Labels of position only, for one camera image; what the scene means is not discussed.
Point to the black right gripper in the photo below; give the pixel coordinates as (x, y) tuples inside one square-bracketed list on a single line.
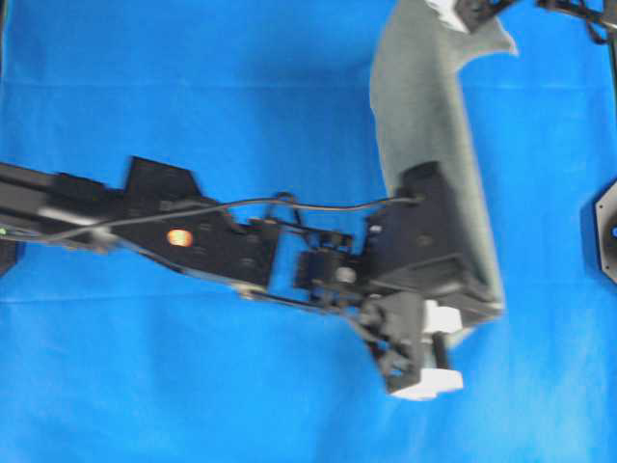
[(467, 16)]

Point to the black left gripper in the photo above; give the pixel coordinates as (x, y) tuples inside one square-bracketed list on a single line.
[(416, 260)]

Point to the grey terry towel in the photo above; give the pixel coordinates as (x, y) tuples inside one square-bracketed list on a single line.
[(420, 116)]

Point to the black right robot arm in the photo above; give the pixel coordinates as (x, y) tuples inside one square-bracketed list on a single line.
[(600, 25)]

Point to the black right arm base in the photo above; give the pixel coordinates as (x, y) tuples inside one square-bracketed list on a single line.
[(598, 235)]

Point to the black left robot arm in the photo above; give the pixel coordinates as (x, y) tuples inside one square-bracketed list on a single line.
[(161, 214)]

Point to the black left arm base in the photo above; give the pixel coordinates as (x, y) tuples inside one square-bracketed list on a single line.
[(11, 253)]

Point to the blue table cloth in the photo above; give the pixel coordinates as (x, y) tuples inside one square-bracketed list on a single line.
[(113, 358)]

